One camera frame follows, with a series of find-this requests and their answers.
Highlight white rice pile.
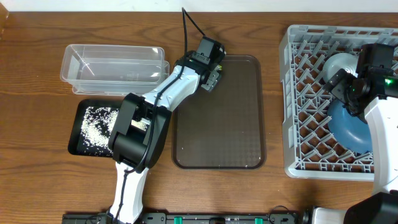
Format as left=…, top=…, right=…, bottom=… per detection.
left=79, top=106, right=150, bottom=155

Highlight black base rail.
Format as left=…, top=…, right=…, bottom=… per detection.
left=62, top=212, right=312, bottom=224

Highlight dark blue bowl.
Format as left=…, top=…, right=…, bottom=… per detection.
left=327, top=100, right=373, bottom=154

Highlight brown serving tray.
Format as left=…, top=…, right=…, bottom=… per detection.
left=172, top=55, right=266, bottom=170

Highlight grey dishwasher rack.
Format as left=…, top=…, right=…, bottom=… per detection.
left=279, top=25, right=397, bottom=182

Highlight black waste tray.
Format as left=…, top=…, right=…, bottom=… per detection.
left=68, top=99, right=122, bottom=156

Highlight clear plastic bin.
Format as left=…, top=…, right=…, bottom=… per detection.
left=60, top=44, right=170, bottom=96

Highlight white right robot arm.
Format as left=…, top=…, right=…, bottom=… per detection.
left=302, top=68, right=397, bottom=223

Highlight green bowl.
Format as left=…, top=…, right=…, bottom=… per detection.
left=322, top=53, right=359, bottom=82

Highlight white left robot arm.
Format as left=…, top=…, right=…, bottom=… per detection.
left=108, top=50, right=226, bottom=223

